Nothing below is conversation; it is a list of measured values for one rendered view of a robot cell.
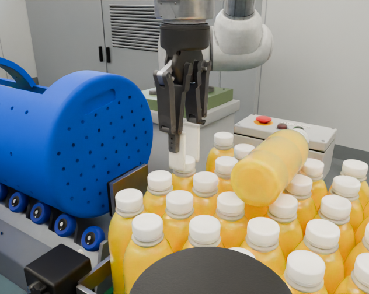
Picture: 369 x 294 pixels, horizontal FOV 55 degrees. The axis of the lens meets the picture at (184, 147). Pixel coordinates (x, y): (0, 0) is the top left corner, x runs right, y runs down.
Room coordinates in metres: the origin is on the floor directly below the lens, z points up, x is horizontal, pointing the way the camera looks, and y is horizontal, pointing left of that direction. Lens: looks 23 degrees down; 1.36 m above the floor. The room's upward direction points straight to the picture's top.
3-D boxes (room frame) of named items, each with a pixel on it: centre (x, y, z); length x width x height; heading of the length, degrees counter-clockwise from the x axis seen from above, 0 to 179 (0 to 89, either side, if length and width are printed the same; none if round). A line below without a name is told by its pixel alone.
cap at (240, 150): (0.61, -0.11, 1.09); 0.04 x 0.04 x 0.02
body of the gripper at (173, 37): (0.56, 0.00, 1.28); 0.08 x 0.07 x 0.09; 147
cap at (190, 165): (0.56, 0.00, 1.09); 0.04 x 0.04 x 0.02
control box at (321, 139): (0.74, -0.22, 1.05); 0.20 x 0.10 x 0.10; 56
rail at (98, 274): (0.57, 0.04, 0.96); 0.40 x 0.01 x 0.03; 146
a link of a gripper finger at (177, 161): (0.54, 0.01, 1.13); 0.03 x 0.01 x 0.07; 57
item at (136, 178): (0.61, 0.11, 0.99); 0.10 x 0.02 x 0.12; 146
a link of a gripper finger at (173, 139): (0.53, 0.02, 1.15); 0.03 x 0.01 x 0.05; 147
